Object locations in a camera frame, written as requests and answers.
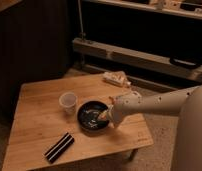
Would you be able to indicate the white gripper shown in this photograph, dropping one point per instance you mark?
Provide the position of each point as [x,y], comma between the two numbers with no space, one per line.
[122,106]

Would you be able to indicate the dark ceramic bowl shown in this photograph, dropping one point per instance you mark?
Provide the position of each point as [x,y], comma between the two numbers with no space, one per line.
[87,116]

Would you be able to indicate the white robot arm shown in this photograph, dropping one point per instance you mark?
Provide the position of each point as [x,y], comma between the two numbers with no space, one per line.
[184,103]

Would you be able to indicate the clear plastic cup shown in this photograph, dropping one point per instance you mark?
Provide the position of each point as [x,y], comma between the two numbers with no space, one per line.
[68,101]

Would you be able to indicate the snack package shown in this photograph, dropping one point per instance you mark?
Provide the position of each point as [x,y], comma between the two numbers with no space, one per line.
[116,78]

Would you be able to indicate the black white striped case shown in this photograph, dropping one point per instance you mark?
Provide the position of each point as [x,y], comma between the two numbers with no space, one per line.
[59,148]

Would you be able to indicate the wooden table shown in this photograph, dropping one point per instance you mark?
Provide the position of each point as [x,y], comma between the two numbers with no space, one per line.
[39,122]

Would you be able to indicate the metal pole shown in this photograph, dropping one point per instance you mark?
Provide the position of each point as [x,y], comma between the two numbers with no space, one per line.
[82,33]

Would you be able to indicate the upper shelf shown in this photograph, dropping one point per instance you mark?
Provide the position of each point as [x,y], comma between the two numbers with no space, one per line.
[159,8]

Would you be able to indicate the grey bench rail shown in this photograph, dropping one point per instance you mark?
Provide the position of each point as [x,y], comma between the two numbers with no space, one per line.
[135,58]

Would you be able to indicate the black handle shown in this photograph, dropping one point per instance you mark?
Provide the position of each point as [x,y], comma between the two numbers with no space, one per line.
[186,65]

